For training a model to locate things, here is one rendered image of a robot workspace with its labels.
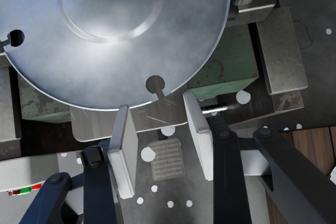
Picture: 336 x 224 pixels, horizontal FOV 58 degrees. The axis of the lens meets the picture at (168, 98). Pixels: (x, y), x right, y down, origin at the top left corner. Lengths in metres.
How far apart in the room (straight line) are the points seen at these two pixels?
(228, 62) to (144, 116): 0.21
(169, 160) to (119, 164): 0.81
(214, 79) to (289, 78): 0.12
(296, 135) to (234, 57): 0.38
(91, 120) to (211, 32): 0.17
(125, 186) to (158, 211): 0.99
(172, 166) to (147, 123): 0.63
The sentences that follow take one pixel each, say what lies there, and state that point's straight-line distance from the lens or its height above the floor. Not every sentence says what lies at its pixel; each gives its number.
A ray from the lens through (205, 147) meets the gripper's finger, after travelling 0.16.
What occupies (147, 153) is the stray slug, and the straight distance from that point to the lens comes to 0.48.
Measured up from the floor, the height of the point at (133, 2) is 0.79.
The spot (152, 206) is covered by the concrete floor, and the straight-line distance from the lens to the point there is 1.16.
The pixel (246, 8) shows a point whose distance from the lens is 0.47.
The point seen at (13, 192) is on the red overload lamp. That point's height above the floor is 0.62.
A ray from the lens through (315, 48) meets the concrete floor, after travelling 1.29.
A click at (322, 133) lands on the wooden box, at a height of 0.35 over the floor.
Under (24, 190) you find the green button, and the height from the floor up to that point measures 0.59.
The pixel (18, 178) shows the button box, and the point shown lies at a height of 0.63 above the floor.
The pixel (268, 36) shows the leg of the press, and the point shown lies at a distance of 0.54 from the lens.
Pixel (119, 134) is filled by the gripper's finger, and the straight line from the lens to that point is 0.17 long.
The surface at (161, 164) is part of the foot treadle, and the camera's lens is 0.97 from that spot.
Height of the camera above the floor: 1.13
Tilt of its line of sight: 82 degrees down
